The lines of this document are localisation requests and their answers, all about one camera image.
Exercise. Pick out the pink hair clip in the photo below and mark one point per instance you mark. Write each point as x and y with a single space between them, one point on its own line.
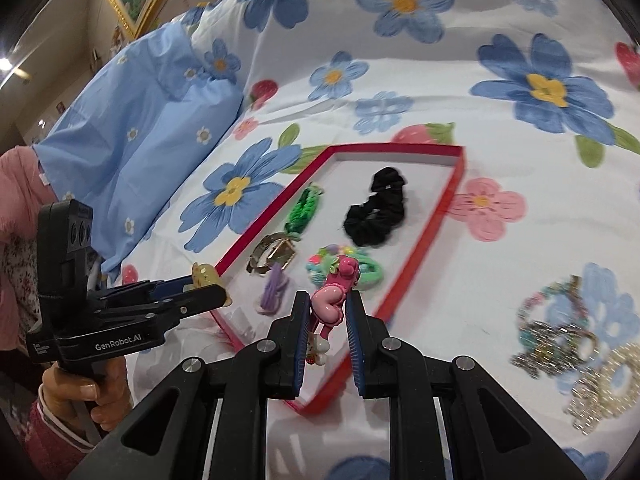
330 305

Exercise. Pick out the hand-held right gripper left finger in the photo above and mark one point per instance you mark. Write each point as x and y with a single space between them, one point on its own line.
301 340

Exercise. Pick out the green braided hair clip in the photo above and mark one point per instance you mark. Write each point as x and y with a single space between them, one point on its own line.
302 207

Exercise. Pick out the silver wristwatch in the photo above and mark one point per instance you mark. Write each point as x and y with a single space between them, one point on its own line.
272 252

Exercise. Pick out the black scrunchie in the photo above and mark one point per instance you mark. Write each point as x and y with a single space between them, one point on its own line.
375 220

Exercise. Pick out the light blue pillow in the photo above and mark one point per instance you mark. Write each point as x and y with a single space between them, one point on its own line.
140 150

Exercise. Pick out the red tray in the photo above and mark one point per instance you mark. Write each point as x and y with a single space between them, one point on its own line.
425 185

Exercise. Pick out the person's left forearm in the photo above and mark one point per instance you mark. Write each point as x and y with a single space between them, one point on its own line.
50 440

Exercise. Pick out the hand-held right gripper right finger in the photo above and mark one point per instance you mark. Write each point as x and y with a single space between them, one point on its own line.
356 345

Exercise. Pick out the yellow hair claw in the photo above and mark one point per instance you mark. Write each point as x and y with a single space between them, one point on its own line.
205 275

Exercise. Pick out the person's pink clothing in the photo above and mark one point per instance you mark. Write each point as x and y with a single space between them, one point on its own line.
20 185

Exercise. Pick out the person's left hand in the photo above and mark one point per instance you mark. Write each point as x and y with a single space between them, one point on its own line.
75 390

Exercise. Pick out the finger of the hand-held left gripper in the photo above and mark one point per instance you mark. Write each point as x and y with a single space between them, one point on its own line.
200 297
170 286

